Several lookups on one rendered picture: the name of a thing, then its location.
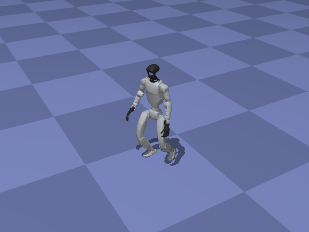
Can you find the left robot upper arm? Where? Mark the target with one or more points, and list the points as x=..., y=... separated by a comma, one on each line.
x=165, y=90

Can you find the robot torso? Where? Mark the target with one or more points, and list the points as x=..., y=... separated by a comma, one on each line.
x=155, y=98

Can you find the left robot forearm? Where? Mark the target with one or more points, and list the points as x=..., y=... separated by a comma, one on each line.
x=167, y=112

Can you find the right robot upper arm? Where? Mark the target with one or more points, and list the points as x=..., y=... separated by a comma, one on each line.
x=142, y=87

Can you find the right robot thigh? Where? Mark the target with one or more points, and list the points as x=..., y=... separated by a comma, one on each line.
x=141, y=126

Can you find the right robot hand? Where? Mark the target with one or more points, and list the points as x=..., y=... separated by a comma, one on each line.
x=131, y=110

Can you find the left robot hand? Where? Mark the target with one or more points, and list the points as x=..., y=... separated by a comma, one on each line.
x=166, y=129

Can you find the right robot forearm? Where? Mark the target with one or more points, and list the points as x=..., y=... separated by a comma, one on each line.
x=136, y=101

